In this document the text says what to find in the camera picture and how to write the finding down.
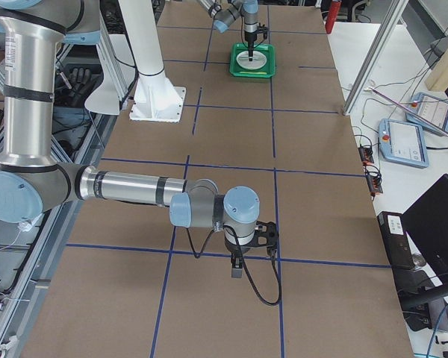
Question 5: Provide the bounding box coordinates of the blue teach pendant near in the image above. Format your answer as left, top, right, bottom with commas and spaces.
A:
379, 119, 429, 168

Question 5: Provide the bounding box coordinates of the aluminium frame post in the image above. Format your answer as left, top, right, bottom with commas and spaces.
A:
343, 0, 409, 116

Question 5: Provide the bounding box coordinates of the yellow plastic spoon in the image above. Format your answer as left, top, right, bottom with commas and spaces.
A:
240, 71, 267, 76

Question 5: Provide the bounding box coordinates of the blue teach pendant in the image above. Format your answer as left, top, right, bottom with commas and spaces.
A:
379, 119, 429, 168
409, 92, 448, 132

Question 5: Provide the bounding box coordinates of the red cylinder tube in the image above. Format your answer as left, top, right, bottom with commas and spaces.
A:
325, 0, 341, 34

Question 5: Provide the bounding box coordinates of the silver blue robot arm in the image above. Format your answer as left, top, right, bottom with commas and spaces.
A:
198, 0, 259, 62
0, 1, 262, 277

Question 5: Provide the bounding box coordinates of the black monitor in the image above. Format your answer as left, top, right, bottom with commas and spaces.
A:
400, 174, 448, 310

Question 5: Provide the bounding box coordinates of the black desktop box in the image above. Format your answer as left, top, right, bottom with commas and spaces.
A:
377, 211, 417, 271

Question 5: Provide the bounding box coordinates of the reacher grabber stick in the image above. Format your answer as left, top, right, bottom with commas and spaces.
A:
364, 87, 448, 138

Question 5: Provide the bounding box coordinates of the green plastic tray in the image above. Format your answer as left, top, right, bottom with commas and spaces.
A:
229, 43, 276, 78

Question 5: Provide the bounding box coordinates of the white paper sheet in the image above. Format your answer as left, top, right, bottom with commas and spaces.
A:
84, 71, 129, 116

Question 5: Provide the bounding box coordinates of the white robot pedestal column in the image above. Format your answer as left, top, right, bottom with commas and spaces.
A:
119, 0, 186, 123

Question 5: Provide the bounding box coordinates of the blue teach pendant far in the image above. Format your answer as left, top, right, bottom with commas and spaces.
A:
409, 92, 448, 132

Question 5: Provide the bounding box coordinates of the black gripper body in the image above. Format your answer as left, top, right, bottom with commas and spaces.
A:
244, 30, 255, 41
225, 234, 258, 257

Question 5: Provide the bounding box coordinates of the white round plate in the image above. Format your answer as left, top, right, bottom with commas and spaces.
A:
236, 51, 267, 70

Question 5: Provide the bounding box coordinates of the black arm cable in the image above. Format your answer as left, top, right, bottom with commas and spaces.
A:
185, 223, 283, 307

